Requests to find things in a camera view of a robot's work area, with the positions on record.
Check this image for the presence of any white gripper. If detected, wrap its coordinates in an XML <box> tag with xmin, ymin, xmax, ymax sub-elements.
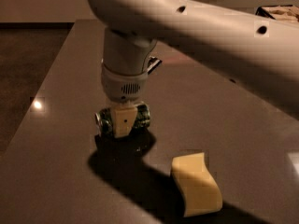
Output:
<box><xmin>101</xmin><ymin>28</ymin><xmax>156</xmax><ymax>138</ymax></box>

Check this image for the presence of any green aluminium drink can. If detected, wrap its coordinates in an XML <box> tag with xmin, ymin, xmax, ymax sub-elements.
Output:
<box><xmin>95</xmin><ymin>103</ymin><xmax>150</xmax><ymax>139</ymax></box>

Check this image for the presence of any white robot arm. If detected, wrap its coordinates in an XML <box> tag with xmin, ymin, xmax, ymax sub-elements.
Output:
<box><xmin>88</xmin><ymin>0</ymin><xmax>299</xmax><ymax>138</ymax></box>

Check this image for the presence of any black snack packet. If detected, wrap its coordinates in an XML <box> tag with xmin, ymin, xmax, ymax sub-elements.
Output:
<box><xmin>147</xmin><ymin>56</ymin><xmax>162</xmax><ymax>74</ymax></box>

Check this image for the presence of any yellow wavy sponge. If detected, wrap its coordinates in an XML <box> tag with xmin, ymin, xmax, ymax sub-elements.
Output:
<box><xmin>171</xmin><ymin>152</ymin><xmax>223</xmax><ymax>217</ymax></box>

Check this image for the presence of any black tray with items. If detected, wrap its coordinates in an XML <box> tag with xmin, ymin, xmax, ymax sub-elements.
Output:
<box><xmin>256</xmin><ymin>5</ymin><xmax>299</xmax><ymax>23</ymax></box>

